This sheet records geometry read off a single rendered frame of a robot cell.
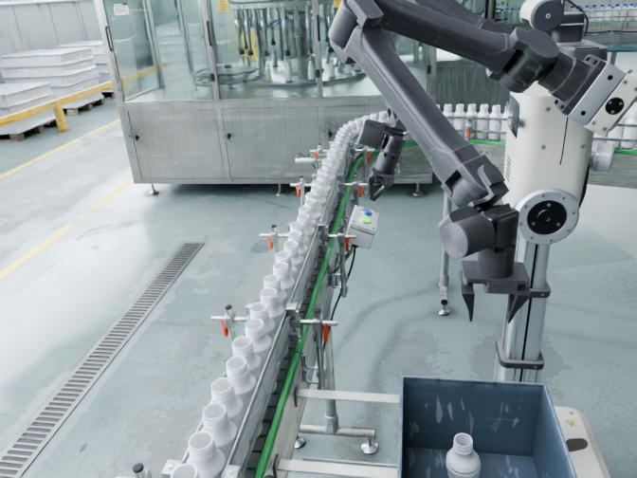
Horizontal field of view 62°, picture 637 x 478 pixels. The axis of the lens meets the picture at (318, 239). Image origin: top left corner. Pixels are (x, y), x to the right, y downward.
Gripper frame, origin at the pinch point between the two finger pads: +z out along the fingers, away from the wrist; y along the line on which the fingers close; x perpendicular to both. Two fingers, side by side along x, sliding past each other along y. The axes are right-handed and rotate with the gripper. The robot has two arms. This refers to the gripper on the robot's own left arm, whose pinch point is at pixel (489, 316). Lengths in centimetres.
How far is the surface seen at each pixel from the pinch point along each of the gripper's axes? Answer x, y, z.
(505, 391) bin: 16.1, 8.0, 29.4
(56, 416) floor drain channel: 89, -174, 122
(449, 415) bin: 16.3, -3.6, 37.8
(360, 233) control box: 63, -28, 13
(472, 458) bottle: 2.4, -0.1, 35.9
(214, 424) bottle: -21.9, -43.3, 7.6
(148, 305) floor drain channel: 185, -173, 120
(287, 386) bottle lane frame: 5.4, -38.5, 22.9
